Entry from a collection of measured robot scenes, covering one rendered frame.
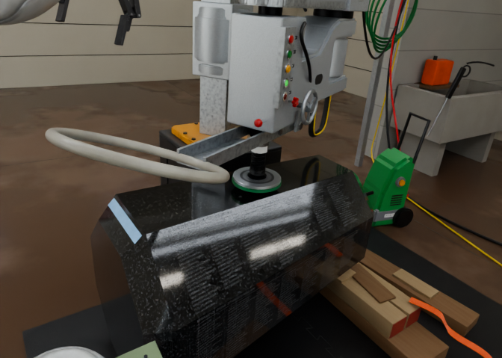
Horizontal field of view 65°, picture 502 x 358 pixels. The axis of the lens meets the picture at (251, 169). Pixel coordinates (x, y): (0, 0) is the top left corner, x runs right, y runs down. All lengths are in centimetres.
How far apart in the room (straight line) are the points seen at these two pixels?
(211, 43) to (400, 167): 167
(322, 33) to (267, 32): 49
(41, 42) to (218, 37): 538
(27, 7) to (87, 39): 701
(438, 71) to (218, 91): 285
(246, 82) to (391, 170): 183
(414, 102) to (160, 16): 501
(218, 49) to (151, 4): 551
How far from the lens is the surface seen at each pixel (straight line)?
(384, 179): 313
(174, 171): 89
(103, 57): 759
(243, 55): 151
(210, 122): 248
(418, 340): 228
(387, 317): 218
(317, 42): 185
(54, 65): 748
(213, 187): 173
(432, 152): 447
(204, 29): 231
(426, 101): 429
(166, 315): 141
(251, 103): 152
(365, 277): 236
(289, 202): 173
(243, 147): 143
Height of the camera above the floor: 160
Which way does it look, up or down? 24 degrees down
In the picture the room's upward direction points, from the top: 4 degrees clockwise
